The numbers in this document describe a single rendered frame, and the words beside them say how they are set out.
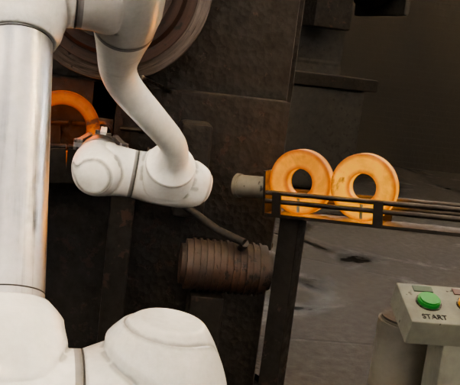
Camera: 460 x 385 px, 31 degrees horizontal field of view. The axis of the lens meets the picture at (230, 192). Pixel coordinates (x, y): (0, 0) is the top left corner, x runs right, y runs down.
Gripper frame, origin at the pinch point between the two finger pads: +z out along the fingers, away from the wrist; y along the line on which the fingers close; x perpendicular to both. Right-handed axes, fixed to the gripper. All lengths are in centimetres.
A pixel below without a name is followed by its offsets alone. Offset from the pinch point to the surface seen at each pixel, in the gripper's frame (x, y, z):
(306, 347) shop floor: -80, 75, 56
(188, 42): 25.0, 18.2, 0.2
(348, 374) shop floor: -78, 85, 34
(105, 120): 1.6, -0.1, 11.4
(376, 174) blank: 4, 61, -29
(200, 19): 30.7, 20.6, 0.7
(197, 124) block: 5.5, 22.7, -1.8
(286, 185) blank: -3.8, 43.8, -16.9
